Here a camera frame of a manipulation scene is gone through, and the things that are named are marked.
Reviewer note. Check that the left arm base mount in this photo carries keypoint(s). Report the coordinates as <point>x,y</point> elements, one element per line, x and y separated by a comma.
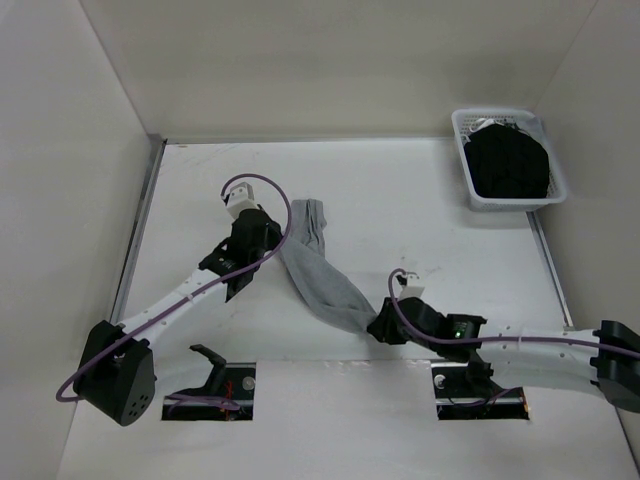
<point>226,394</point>

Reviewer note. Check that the grey tank top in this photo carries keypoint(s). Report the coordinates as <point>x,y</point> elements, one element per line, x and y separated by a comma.
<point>326,291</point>

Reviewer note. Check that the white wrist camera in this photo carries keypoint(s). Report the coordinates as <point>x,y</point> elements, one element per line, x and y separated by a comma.
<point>412,286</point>
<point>239,198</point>

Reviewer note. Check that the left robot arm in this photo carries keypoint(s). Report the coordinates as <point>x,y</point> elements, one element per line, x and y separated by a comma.
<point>118,373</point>

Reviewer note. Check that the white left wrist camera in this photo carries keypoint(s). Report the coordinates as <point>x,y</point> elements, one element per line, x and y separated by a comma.
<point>239,198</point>

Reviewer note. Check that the left aluminium table rail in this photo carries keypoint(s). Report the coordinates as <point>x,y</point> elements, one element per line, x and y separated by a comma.
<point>134,240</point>

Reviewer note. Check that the white plastic basket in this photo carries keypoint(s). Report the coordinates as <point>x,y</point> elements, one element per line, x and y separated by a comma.
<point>529,124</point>

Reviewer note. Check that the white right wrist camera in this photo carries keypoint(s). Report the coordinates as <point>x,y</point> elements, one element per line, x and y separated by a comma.
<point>412,286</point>

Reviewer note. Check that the white tank top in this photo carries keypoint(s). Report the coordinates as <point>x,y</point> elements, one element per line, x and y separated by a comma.
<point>482,123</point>

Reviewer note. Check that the black tank top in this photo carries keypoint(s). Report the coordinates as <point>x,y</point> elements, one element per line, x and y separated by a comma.
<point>505,163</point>

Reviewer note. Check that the aluminium table rail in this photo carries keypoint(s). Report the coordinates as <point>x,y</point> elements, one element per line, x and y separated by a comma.
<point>134,240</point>
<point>550,269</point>

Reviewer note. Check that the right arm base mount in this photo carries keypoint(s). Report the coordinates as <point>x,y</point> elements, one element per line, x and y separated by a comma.
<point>460,397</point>

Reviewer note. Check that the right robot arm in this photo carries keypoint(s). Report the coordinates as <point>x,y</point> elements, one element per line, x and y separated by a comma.
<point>603,362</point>

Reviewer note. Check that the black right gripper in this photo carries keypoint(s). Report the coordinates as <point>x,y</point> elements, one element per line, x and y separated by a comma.
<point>383,326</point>

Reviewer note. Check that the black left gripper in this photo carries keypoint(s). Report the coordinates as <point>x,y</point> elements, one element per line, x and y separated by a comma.
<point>275,236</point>

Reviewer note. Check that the right aluminium table rail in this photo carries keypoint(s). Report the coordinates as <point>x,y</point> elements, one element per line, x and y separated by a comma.
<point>550,269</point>

